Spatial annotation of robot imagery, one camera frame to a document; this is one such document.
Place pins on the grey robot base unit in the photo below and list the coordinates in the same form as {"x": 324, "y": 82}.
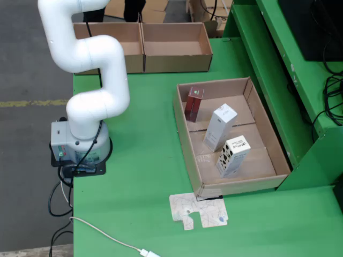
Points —
{"x": 57, "y": 139}

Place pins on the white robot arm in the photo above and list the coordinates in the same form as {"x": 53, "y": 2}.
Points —
{"x": 93, "y": 53}

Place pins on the cow print hand cream box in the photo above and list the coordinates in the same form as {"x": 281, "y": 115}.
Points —
{"x": 233, "y": 160}

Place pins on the shallow cardboard tray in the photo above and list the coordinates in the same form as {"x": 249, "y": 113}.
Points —
{"x": 254, "y": 166}

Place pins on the open brown cardboard box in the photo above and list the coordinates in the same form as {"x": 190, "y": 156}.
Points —
{"x": 174, "y": 34}
{"x": 128, "y": 32}

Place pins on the printed brown cardboard box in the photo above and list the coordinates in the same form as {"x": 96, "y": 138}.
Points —
{"x": 198, "y": 10}

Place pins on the dark red carton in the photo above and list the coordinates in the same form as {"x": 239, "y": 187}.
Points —
{"x": 193, "y": 107}

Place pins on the tall white carton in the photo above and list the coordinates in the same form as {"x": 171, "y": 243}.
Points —
{"x": 219, "y": 128}

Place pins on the white patterned paper cutout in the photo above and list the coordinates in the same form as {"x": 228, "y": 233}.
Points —
{"x": 209, "y": 211}

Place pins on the green metal shelf unit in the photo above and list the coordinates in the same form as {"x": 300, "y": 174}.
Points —
{"x": 268, "y": 80}

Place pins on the black monitor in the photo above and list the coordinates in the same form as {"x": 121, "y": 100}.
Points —
{"x": 308, "y": 26}

